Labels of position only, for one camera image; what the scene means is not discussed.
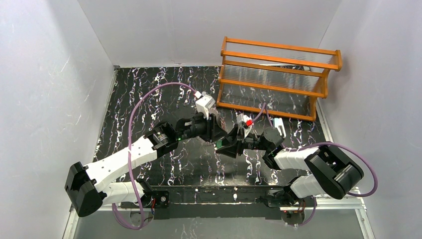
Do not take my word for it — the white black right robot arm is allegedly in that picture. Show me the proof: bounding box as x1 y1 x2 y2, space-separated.
216 127 364 200

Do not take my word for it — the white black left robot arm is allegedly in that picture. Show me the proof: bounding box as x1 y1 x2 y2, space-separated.
64 113 227 217

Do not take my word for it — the orange wooden two-tier shelf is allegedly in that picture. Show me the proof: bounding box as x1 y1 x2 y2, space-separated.
216 37 343 121

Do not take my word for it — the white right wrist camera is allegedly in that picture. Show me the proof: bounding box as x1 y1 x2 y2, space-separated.
236 114 253 138

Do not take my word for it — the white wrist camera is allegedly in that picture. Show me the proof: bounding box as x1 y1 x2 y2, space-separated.
236 114 253 138
194 91 215 120

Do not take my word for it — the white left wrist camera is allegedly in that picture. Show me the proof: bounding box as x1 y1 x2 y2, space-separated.
194 91 215 120

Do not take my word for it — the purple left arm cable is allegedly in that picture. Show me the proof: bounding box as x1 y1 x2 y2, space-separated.
111 82 199 231

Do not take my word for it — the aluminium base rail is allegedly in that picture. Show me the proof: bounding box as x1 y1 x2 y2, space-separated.
63 186 374 239

